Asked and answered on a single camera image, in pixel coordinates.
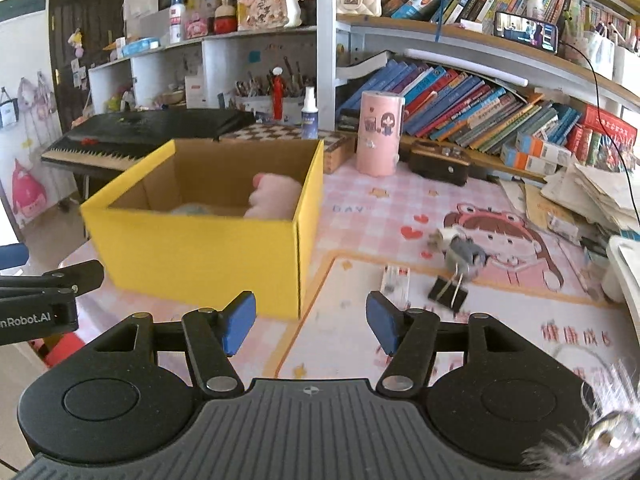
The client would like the white cable loop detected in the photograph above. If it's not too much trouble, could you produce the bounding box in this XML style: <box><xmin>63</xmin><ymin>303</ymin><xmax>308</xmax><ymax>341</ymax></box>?
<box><xmin>552</xmin><ymin>342</ymin><xmax>626</xmax><ymax>376</ymax></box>

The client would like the red round jar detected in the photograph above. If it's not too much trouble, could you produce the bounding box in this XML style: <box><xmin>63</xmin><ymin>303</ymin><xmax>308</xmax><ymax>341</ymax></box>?
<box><xmin>214</xmin><ymin>0</ymin><xmax>238</xmax><ymax>35</ymax></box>

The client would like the pink hanging bag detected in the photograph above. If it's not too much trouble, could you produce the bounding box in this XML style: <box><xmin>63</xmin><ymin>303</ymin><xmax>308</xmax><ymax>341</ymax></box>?
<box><xmin>11</xmin><ymin>159</ymin><xmax>47</xmax><ymax>221</ymax></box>

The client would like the pen holder with pens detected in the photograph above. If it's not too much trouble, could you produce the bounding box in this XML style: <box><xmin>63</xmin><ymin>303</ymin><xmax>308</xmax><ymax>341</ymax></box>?
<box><xmin>232</xmin><ymin>57</ymin><xmax>317</xmax><ymax>121</ymax></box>

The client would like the white tote bag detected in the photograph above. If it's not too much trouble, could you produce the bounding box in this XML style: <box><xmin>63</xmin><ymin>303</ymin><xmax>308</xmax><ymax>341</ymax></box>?
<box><xmin>0</xmin><ymin>87</ymin><xmax>20</xmax><ymax>128</ymax></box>

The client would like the black binder clip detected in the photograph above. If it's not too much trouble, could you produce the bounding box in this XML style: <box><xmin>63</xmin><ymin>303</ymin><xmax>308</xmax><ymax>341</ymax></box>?
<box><xmin>427</xmin><ymin>267</ymin><xmax>471</xmax><ymax>317</ymax></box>

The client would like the blue tissue packet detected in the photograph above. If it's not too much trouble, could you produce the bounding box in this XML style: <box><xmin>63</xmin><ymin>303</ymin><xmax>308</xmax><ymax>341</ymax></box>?
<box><xmin>121</xmin><ymin>37</ymin><xmax>161</xmax><ymax>57</ymax></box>

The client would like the white lotion bottle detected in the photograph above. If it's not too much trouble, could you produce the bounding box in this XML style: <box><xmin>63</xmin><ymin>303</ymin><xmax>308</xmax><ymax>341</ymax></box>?
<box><xmin>169</xmin><ymin>0</ymin><xmax>185</xmax><ymax>43</ymax></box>

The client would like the red book set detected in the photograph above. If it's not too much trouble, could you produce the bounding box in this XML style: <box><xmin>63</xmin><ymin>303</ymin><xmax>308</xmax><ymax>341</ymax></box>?
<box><xmin>565</xmin><ymin>104</ymin><xmax>638</xmax><ymax>168</ymax></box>

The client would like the white spray bottle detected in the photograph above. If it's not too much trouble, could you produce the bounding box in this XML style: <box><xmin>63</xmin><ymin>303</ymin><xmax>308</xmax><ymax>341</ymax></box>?
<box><xmin>300</xmin><ymin>86</ymin><xmax>319</xmax><ymax>140</ymax></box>

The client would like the yellow cardboard box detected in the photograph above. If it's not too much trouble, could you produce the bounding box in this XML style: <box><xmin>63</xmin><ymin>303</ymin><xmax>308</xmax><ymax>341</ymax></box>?
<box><xmin>80</xmin><ymin>138</ymin><xmax>326</xmax><ymax>321</ymax></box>

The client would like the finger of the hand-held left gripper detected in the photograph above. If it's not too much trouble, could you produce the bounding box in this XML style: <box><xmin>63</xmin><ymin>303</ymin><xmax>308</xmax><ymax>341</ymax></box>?
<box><xmin>0</xmin><ymin>260</ymin><xmax>105</xmax><ymax>303</ymax></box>
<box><xmin>0</xmin><ymin>244</ymin><xmax>28</xmax><ymax>271</ymax></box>

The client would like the white bookshelf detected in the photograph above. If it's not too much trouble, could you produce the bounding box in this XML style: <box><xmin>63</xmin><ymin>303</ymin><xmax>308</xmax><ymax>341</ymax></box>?
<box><xmin>87</xmin><ymin>25</ymin><xmax>341</xmax><ymax>126</ymax></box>

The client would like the smartphone with lit screen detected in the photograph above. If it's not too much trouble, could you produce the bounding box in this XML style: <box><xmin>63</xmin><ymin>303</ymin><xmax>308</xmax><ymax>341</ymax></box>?
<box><xmin>494</xmin><ymin>10</ymin><xmax>560</xmax><ymax>55</ymax></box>

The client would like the small white carton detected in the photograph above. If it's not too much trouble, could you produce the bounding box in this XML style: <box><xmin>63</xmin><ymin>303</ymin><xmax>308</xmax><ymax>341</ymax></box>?
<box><xmin>185</xmin><ymin>75</ymin><xmax>206</xmax><ymax>108</ymax></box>

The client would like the pink cylindrical container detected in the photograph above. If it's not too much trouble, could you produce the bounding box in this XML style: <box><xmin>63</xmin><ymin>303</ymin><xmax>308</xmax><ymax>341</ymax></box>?
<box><xmin>356</xmin><ymin>90</ymin><xmax>405</xmax><ymax>177</ymax></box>

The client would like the pink checked desktop cloth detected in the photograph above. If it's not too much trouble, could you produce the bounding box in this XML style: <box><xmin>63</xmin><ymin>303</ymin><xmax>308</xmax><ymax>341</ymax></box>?
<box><xmin>57</xmin><ymin>155</ymin><xmax>640</xmax><ymax>411</ymax></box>

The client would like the wooden chess box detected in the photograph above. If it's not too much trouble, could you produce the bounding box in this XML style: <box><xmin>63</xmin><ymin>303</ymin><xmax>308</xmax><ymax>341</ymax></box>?
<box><xmin>220</xmin><ymin>122</ymin><xmax>356</xmax><ymax>175</ymax></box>

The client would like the black cable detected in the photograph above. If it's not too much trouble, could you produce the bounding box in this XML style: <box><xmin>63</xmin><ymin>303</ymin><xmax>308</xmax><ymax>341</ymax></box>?
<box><xmin>557</xmin><ymin>40</ymin><xmax>640</xmax><ymax>183</ymax></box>

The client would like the pink plush pig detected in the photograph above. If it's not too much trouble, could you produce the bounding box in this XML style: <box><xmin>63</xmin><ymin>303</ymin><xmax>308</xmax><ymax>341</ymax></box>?
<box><xmin>243</xmin><ymin>172</ymin><xmax>303</xmax><ymax>221</ymax></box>

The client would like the dark brown box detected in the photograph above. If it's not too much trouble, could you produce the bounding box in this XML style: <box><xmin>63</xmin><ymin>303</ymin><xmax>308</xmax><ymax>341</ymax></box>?
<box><xmin>409</xmin><ymin>140</ymin><xmax>472</xmax><ymax>187</ymax></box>

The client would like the small white box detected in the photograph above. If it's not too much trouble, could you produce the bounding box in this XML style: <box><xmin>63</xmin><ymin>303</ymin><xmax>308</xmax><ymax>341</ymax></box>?
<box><xmin>382</xmin><ymin>265</ymin><xmax>412</xmax><ymax>295</ymax></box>

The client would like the stack of papers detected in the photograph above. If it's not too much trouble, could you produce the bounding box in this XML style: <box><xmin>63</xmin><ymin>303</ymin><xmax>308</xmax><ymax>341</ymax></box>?
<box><xmin>500</xmin><ymin>160</ymin><xmax>640</xmax><ymax>251</ymax></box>

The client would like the orange and white carton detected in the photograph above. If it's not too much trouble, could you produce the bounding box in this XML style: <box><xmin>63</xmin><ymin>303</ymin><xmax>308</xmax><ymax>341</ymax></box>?
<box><xmin>516</xmin><ymin>132</ymin><xmax>573</xmax><ymax>163</ymax></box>
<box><xmin>500</xmin><ymin>142</ymin><xmax>558</xmax><ymax>176</ymax></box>

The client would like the red stool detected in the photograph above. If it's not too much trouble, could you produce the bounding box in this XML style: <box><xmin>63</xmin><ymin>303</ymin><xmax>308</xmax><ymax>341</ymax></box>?
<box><xmin>30</xmin><ymin>332</ymin><xmax>86</xmax><ymax>368</ymax></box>

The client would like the red bottle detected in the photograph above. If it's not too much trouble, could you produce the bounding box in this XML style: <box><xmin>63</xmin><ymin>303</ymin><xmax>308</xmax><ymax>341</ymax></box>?
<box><xmin>270</xmin><ymin>67</ymin><xmax>286</xmax><ymax>121</ymax></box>

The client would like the dark wooden door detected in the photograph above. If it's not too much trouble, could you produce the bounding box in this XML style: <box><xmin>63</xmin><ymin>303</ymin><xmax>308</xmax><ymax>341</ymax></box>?
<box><xmin>50</xmin><ymin>0</ymin><xmax>126</xmax><ymax>133</ymax></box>

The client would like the black electronic keyboard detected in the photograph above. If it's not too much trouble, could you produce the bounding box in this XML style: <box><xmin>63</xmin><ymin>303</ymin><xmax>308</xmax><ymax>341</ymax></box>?
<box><xmin>41</xmin><ymin>110</ymin><xmax>256</xmax><ymax>173</ymax></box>

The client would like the wooden desk hutch shelf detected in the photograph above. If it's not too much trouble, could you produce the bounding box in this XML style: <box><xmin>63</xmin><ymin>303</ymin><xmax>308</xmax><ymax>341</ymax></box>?
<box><xmin>335</xmin><ymin>15</ymin><xmax>640</xmax><ymax>181</ymax></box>

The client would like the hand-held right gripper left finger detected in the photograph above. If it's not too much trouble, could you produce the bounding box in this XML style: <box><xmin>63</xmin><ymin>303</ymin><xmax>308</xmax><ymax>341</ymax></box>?
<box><xmin>82</xmin><ymin>290</ymin><xmax>257</xmax><ymax>398</ymax></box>

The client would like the clear plastic bag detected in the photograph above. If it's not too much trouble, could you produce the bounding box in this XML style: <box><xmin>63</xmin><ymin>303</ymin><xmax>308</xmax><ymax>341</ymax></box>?
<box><xmin>582</xmin><ymin>30</ymin><xmax>616</xmax><ymax>78</ymax></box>

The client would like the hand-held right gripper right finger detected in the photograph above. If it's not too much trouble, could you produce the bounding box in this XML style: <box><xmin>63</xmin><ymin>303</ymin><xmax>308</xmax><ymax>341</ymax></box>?
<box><xmin>365</xmin><ymin>290</ymin><xmax>546</xmax><ymax>397</ymax></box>

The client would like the pink box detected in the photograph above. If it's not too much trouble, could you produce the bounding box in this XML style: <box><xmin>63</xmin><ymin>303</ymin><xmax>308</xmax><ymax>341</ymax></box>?
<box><xmin>182</xmin><ymin>12</ymin><xmax>213</xmax><ymax>40</ymax></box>

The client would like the white fur pompom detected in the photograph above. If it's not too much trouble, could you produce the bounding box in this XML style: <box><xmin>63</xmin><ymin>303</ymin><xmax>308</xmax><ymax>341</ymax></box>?
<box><xmin>522</xmin><ymin>360</ymin><xmax>640</xmax><ymax>476</ymax></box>

